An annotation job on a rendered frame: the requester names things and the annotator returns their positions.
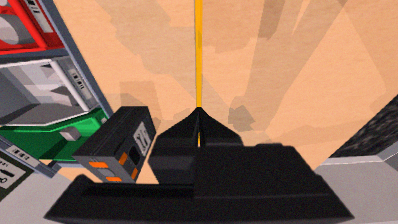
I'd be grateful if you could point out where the yellow bar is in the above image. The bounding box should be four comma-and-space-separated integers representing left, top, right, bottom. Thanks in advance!
195, 0, 203, 107

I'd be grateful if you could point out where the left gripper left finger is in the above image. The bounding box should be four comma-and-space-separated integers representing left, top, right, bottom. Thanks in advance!
152, 107, 199, 148

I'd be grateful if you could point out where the red bin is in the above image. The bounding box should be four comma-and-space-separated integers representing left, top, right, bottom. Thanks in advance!
0, 0, 65, 55

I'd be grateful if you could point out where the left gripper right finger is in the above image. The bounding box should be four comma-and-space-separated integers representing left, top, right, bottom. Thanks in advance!
199, 107, 244, 146

